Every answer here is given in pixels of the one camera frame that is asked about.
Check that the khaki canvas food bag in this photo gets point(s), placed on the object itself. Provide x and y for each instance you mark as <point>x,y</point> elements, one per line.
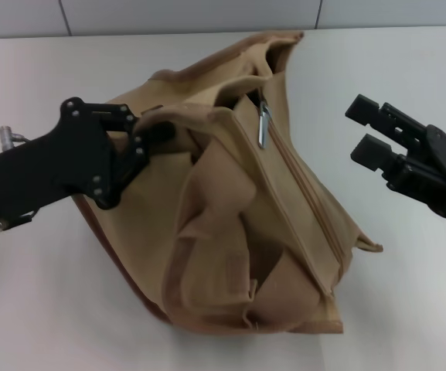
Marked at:
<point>222,232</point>

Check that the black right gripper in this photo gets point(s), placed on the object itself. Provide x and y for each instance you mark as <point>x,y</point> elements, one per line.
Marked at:
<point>444,174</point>

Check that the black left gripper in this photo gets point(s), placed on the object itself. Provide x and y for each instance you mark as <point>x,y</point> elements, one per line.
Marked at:
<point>60,162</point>

